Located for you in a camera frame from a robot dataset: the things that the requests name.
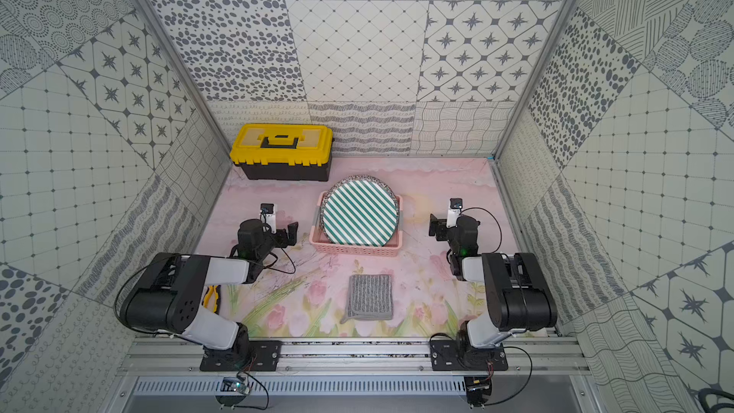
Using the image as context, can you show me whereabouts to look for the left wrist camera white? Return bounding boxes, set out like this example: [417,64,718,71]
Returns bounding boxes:
[260,203,277,233]

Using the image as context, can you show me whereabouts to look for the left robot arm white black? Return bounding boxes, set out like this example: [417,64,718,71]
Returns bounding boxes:
[116,216,298,372]

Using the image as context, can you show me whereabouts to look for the yellow handled pliers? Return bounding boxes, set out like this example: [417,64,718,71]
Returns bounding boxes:
[202,285,222,314]

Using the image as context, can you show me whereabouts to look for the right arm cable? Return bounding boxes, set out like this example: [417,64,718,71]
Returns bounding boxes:
[461,206,504,254]

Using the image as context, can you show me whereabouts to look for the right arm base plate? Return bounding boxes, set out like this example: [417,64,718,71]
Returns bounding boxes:
[428,338,508,372]

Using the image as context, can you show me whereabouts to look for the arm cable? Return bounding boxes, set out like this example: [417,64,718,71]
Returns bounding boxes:
[461,206,504,254]
[228,243,297,276]

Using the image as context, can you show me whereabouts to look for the aluminium mounting rail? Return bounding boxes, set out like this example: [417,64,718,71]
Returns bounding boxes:
[120,338,591,376]

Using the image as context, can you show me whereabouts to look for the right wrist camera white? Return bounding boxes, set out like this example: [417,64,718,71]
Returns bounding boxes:
[447,198,464,228]

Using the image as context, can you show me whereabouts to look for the speckled grey plate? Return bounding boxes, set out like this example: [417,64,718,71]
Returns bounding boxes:
[338,174,389,187]

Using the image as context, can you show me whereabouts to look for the green striped plate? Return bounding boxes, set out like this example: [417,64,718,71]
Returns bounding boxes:
[320,181,399,247]

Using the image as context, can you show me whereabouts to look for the grey wiping cloth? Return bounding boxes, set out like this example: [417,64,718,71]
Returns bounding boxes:
[341,275,394,323]

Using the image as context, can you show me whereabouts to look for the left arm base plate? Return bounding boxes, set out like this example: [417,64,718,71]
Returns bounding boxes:
[200,340,283,372]

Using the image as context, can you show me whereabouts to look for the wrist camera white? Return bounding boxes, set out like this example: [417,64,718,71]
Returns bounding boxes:
[260,203,277,233]
[447,198,464,228]

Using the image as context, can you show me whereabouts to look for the yellow black toolbox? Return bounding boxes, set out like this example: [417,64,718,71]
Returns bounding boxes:
[229,124,334,182]

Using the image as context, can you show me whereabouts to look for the pink perforated basket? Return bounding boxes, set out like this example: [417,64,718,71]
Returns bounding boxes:
[308,191,403,257]

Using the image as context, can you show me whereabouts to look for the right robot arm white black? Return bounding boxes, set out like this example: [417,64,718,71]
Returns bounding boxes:
[428,210,558,370]

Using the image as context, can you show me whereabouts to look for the small circuit board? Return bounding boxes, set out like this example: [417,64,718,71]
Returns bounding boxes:
[215,377,252,408]

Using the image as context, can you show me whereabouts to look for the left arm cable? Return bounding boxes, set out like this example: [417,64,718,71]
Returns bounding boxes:
[228,243,297,276]

